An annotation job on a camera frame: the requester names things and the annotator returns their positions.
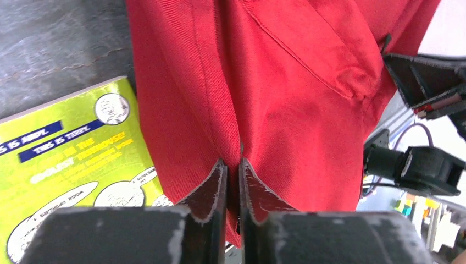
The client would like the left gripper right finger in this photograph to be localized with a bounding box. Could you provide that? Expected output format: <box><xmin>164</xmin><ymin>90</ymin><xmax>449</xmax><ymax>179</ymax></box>
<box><xmin>238</xmin><ymin>159</ymin><xmax>433</xmax><ymax>263</ymax></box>

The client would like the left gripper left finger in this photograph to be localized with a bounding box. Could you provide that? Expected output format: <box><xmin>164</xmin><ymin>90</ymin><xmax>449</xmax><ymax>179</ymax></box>
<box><xmin>21</xmin><ymin>160</ymin><xmax>228</xmax><ymax>263</ymax></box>

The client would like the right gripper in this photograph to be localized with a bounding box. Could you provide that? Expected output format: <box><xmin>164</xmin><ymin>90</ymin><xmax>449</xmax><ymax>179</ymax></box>
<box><xmin>383</xmin><ymin>53</ymin><xmax>465</xmax><ymax>140</ymax></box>

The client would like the red backpack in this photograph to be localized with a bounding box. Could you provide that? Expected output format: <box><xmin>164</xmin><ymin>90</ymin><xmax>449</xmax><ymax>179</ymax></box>
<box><xmin>126</xmin><ymin>1</ymin><xmax>439</xmax><ymax>246</ymax></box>

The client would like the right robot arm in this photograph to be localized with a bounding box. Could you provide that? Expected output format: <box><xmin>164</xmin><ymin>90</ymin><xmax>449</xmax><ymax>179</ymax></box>
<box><xmin>363</xmin><ymin>53</ymin><xmax>465</xmax><ymax>196</ymax></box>

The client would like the colourful toy block cluster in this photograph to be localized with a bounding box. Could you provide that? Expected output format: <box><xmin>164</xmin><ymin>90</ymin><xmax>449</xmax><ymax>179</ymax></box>
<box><xmin>393</xmin><ymin>193</ymin><xmax>463</xmax><ymax>252</ymax></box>

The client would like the green treehouse book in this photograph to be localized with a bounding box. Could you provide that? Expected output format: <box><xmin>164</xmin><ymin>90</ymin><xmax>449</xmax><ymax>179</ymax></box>
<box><xmin>1</xmin><ymin>76</ymin><xmax>171</xmax><ymax>263</ymax></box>

